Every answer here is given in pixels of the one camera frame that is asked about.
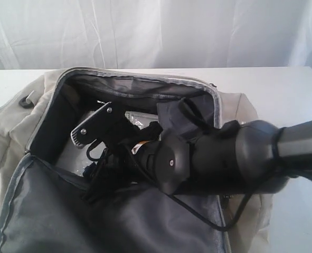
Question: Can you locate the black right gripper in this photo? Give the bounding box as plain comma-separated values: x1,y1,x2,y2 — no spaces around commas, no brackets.
83,147,145,203

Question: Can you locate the cream fabric duffel bag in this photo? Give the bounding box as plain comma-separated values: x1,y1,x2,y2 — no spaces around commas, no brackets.
0,67,272,252

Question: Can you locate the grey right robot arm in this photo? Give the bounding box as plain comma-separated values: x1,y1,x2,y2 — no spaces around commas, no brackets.
84,120,312,202

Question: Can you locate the clear plastic wrapped package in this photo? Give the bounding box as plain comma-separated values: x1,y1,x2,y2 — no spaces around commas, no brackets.
55,111,158,176

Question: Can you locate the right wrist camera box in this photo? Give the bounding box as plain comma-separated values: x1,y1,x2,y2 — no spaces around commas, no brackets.
70,102,139,149

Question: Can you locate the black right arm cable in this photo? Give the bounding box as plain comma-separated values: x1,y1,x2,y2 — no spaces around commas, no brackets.
86,100,312,232

